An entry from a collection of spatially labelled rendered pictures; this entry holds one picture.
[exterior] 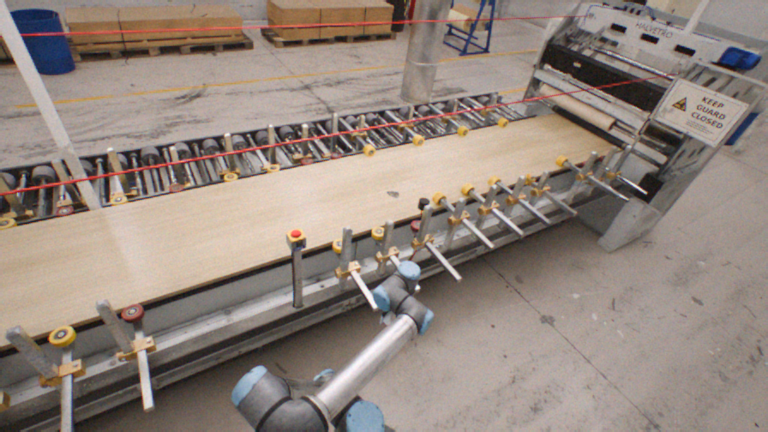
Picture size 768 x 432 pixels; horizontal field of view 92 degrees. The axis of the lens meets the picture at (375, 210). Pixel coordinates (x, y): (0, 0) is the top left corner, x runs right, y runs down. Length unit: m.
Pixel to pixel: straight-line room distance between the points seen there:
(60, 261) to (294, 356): 1.40
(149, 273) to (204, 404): 0.95
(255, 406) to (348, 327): 1.76
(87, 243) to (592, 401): 3.15
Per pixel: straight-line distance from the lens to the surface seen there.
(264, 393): 1.14
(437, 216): 2.56
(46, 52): 6.85
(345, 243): 1.85
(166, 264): 2.12
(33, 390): 2.30
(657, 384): 3.52
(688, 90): 3.70
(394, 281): 1.44
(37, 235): 2.54
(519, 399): 2.89
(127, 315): 1.98
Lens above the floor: 2.40
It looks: 40 degrees down
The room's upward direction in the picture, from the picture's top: 9 degrees clockwise
